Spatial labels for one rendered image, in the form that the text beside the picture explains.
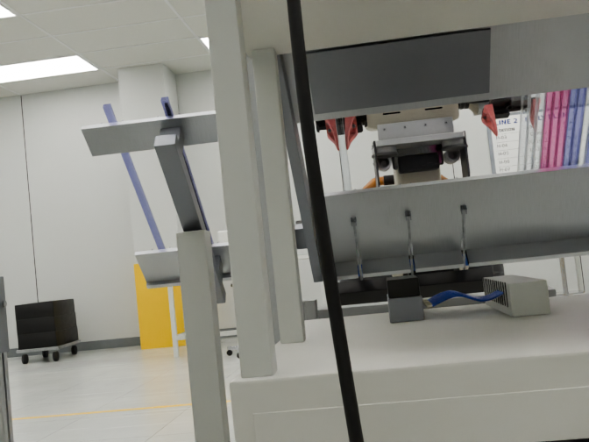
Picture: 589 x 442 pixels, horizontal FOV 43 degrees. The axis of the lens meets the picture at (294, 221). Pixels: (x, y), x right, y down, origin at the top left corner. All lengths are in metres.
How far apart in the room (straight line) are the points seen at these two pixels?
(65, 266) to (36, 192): 0.92
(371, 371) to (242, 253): 0.16
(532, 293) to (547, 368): 0.36
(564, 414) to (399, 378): 0.14
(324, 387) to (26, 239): 8.55
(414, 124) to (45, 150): 7.24
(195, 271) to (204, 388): 0.23
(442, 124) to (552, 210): 0.74
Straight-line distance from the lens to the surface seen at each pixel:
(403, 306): 1.10
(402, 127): 2.24
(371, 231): 1.56
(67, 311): 8.34
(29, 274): 9.15
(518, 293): 1.04
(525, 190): 1.54
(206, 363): 1.53
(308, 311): 1.60
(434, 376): 0.68
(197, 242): 1.52
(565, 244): 1.65
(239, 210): 0.69
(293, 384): 0.69
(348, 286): 1.65
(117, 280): 8.74
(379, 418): 0.68
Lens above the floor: 0.72
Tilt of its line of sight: 3 degrees up
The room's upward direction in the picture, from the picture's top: 6 degrees counter-clockwise
